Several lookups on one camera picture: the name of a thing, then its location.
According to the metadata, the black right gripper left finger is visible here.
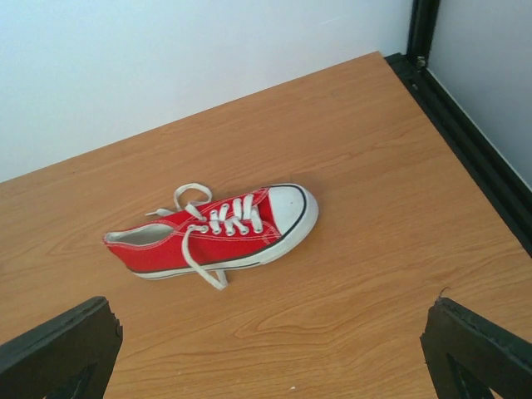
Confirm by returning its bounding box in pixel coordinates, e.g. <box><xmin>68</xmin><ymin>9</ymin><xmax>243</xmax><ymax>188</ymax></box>
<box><xmin>1</xmin><ymin>296</ymin><xmax>123</xmax><ymax>398</ymax></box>

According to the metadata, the black aluminium cage frame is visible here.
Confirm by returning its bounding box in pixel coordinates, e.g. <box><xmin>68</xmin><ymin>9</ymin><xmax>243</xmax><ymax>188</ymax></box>
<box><xmin>385</xmin><ymin>0</ymin><xmax>531</xmax><ymax>253</ymax></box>

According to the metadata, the white shoelace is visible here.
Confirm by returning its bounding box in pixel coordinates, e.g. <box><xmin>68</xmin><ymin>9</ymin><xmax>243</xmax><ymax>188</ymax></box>
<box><xmin>137</xmin><ymin>183</ymin><xmax>271</xmax><ymax>290</ymax></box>

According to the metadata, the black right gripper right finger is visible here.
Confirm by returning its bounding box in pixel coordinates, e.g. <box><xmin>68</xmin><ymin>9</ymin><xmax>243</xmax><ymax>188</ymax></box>
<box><xmin>420</xmin><ymin>297</ymin><xmax>531</xmax><ymax>398</ymax></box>

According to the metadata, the red canvas sneaker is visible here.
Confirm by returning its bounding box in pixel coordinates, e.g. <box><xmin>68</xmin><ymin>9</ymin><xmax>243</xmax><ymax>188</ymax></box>
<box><xmin>103</xmin><ymin>184</ymin><xmax>319</xmax><ymax>277</ymax></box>

